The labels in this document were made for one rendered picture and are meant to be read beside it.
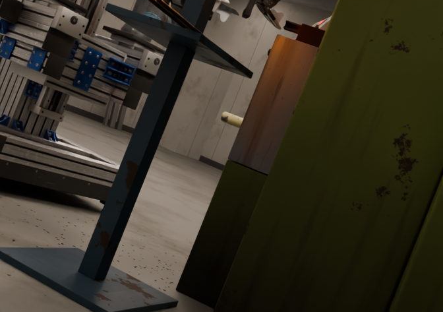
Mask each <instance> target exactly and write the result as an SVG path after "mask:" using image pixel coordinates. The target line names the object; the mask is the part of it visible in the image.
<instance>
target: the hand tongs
mask: <svg viewBox="0 0 443 312"><path fill-rule="evenodd" d="M149 2H151V3H152V4H153V5H155V6H156V7H157V8H158V9H159V10H161V11H162V12H163V13H165V14H166V15H167V16H168V17H170V18H171V19H172V20H174V21H175V22H176V23H177V24H178V25H180V26H181V27H183V28H186V29H189V30H192V31H195V32H198V33H201V32H200V31H199V30H198V29H197V28H195V27H194V26H193V25H192V24H191V23H190V22H188V21H187V20H186V19H185V18H183V17H182V16H181V15H180V14H179V13H178V12H176V11H175V10H174V9H172V8H171V7H170V6H169V5H168V4H167V3H166V2H164V1H163V0H149ZM201 34H203V33H201Z"/></svg>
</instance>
